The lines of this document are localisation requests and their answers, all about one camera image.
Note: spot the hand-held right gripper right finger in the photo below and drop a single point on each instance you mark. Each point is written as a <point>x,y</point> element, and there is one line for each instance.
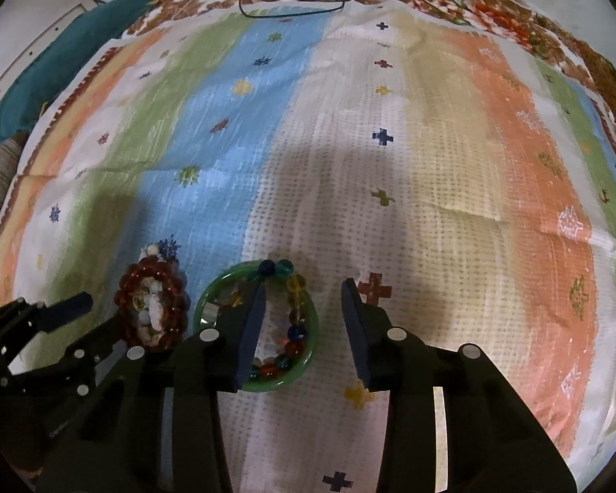
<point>356,328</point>

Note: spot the pastel striped blanket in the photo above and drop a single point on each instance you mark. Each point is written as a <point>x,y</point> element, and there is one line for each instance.
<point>390,164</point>

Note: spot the brown floral bedsheet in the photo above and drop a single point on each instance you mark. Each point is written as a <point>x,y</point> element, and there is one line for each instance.
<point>493,5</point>

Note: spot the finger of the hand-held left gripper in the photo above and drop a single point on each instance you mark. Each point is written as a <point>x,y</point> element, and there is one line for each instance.
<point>82,357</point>
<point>66,310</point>

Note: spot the teal pillow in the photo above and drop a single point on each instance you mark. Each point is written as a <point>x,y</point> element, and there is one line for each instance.
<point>56,67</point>

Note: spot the green bangle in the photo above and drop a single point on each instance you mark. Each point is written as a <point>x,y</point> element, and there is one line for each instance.
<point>310,341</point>

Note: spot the white board panel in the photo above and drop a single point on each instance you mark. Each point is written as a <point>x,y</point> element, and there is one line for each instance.
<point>41,31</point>

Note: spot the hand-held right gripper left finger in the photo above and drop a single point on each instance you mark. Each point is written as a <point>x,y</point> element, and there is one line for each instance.
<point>250,339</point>

